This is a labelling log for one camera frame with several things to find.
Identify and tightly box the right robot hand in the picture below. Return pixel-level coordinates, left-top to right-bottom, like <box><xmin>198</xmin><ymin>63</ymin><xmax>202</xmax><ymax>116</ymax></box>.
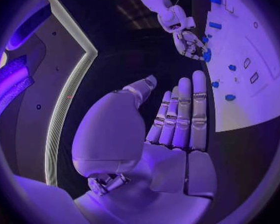
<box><xmin>172</xmin><ymin>29</ymin><xmax>208</xmax><ymax>61</ymax></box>

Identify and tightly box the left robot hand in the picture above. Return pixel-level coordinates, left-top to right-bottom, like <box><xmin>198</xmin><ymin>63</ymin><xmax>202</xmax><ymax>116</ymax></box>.
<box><xmin>71</xmin><ymin>70</ymin><xmax>219</xmax><ymax>224</ymax></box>

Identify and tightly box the blue gear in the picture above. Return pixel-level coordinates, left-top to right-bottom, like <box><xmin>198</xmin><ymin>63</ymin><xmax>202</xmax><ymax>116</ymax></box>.
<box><xmin>202</xmin><ymin>48</ymin><xmax>212</xmax><ymax>63</ymax></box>

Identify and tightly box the white task board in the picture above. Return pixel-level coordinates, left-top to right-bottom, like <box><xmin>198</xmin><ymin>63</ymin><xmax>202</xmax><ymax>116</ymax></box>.
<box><xmin>203</xmin><ymin>0</ymin><xmax>280</xmax><ymax>133</ymax></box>

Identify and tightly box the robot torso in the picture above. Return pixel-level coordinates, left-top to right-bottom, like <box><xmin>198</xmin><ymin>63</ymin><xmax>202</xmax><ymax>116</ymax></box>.
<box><xmin>0</xmin><ymin>0</ymin><xmax>99</xmax><ymax>187</ymax></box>

